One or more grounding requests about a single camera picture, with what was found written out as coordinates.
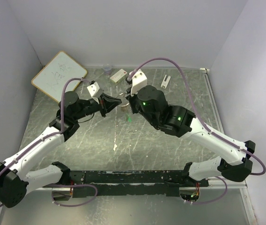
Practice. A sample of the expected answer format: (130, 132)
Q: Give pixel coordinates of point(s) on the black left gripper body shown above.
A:
(89, 107)

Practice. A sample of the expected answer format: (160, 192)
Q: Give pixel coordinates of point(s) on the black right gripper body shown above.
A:
(136, 107)

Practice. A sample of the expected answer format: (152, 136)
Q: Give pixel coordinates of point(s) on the silver key bunch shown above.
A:
(124, 108)

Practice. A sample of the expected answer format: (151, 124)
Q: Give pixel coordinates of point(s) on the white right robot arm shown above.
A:
(232, 162)

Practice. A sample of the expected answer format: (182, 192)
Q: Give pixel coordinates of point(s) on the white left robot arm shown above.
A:
(16, 177)

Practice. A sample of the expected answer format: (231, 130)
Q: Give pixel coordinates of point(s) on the white cardboard box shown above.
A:
(118, 76)

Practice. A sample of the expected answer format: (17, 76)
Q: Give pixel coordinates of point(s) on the white plastic clip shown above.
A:
(165, 81)

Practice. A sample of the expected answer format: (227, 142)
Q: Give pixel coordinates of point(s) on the clear plastic cup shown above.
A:
(107, 69)

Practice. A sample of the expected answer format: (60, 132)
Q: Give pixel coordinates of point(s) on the small framed whiteboard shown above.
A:
(53, 77)

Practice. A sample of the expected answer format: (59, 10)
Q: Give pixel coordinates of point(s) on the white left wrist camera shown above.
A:
(95, 91)

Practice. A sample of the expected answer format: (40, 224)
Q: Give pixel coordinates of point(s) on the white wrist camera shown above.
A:
(138, 81)
(95, 91)

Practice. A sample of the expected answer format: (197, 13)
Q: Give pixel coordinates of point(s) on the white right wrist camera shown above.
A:
(138, 81)

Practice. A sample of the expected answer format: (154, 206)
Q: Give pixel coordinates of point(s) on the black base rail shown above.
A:
(121, 183)

